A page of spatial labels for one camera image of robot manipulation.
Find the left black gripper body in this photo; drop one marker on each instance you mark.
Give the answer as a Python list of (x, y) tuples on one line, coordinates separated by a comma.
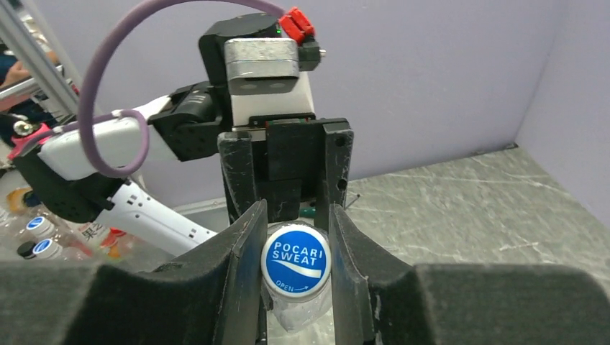
[(287, 164)]

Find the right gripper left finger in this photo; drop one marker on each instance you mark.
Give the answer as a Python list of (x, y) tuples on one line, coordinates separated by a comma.
[(210, 295)]

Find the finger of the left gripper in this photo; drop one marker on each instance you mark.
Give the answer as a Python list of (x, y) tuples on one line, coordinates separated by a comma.
[(237, 164), (335, 157)]

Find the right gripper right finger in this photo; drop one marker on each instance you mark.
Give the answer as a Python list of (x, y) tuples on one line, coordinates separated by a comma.
[(379, 299)]

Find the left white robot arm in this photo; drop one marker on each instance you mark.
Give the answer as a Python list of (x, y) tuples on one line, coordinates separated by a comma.
[(182, 126)]

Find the bottles in background bin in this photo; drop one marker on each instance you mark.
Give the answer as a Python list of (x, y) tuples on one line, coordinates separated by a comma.
[(25, 219)]

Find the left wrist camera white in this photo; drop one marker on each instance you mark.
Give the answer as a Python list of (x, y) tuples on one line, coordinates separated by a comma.
[(267, 77)]

